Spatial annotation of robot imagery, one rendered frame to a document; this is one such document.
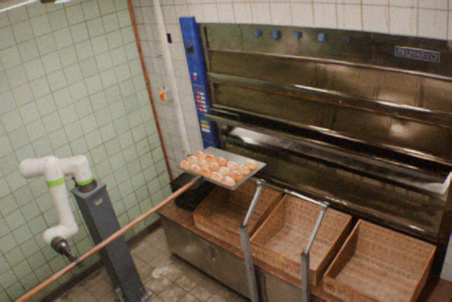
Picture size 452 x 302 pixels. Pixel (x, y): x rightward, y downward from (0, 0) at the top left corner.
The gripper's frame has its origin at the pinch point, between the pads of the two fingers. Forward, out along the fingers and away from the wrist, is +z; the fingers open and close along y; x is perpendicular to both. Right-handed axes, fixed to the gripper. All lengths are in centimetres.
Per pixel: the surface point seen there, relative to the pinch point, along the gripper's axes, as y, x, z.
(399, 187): 1, -153, 118
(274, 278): 67, -100, 55
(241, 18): -93, -155, 5
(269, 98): -38, -156, 20
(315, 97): -46, -154, 58
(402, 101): -56, -151, 115
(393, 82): -64, -155, 109
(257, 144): 2, -155, 5
